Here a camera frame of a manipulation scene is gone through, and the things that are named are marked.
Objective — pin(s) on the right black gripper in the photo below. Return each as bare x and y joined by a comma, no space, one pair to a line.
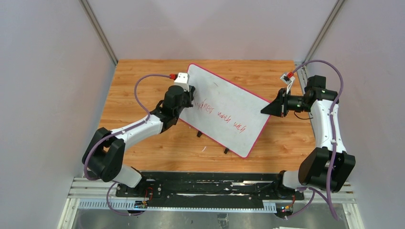
282,103

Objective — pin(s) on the pink framed whiteboard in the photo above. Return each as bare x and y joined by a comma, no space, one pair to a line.
224,111

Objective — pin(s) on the right aluminium corner post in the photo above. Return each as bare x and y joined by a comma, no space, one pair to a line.
324,29

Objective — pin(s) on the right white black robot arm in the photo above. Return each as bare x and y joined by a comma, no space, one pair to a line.
328,165

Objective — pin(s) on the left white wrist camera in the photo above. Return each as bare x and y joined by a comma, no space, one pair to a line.
182,80

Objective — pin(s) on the left aluminium corner post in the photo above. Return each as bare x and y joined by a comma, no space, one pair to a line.
99,31

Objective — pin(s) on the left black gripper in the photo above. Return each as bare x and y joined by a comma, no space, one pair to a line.
190,96

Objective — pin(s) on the aluminium corner post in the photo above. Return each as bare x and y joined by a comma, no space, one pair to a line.
99,31
324,29

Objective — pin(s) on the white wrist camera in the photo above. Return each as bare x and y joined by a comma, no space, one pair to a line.
288,79
182,80

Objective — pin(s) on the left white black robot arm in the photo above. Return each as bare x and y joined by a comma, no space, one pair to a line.
105,153

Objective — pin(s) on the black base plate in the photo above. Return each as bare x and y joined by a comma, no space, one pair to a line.
207,190

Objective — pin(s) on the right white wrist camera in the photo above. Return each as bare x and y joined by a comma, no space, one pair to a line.
288,79

